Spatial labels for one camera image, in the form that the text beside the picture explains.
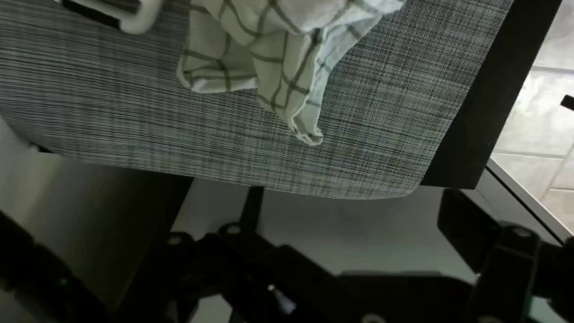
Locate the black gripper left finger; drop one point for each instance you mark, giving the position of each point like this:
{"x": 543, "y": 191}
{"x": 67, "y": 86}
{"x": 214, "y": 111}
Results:
{"x": 239, "y": 276}

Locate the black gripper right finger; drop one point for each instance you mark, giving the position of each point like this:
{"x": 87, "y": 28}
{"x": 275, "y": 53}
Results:
{"x": 514, "y": 270}

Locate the white green checked kitchen towel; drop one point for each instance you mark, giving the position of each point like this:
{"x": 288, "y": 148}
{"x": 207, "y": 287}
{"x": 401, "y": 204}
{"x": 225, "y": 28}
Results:
{"x": 281, "y": 55}

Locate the grey woven placemat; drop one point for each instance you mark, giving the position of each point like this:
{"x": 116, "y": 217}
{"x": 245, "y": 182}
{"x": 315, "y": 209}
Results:
{"x": 150, "y": 120}

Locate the black table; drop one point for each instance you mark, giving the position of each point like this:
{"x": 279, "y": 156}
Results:
{"x": 496, "y": 91}

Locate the white stapler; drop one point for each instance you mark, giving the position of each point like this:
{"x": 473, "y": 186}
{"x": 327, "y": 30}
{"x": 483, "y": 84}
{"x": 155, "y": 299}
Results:
{"x": 135, "y": 16}

